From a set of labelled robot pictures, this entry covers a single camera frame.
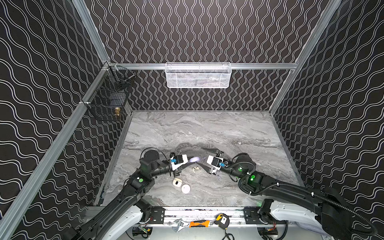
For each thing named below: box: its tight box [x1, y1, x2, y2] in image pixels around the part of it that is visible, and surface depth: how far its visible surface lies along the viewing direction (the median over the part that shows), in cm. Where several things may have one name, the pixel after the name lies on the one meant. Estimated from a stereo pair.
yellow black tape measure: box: [213, 213, 230, 230], surface depth 73 cm
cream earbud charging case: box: [172, 178, 183, 187], surface depth 85 cm
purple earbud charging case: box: [190, 156, 200, 163], surface depth 67 cm
